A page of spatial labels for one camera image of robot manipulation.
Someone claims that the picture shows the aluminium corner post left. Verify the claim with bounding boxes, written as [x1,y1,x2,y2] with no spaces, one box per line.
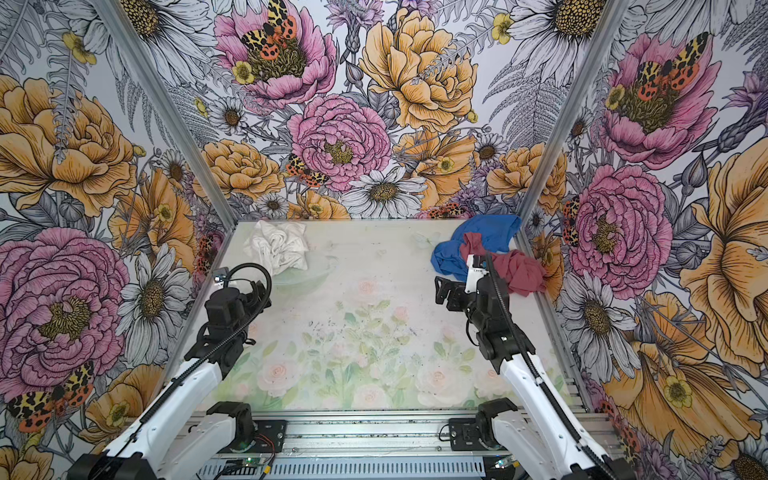
[94,1,237,233]

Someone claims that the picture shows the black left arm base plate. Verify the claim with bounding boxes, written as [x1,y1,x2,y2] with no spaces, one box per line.
[233,419,288,454]

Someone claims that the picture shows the white cloth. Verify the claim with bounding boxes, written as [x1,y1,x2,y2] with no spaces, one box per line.
[243,221,309,276]

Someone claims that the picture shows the aluminium corner post right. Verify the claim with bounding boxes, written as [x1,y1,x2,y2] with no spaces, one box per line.
[518,1,628,222]

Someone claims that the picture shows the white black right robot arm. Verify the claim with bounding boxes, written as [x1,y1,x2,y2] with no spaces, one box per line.
[435,253,636,479]

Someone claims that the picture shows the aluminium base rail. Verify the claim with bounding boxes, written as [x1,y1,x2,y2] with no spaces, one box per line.
[252,410,475,460]

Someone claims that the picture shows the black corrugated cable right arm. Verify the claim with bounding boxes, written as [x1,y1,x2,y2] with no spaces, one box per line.
[484,251,619,480]

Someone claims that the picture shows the maroon red cloth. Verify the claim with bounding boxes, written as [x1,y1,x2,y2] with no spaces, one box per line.
[459,232,546,296]

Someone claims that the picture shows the white perforated cable duct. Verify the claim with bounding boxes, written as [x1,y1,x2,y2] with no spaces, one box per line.
[192,456,486,479]

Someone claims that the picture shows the aluminium corner post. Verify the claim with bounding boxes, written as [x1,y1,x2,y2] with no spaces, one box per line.
[518,1,628,222]
[94,1,237,233]

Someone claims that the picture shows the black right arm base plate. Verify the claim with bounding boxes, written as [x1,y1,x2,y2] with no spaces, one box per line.
[448,418,486,452]

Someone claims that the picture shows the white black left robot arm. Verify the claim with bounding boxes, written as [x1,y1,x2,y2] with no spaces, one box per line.
[67,282,271,479]

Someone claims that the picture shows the blue cloth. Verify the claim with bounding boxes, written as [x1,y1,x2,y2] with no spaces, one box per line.
[431,215,522,282]

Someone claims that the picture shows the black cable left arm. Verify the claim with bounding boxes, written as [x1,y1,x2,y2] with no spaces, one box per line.
[95,262,274,475]

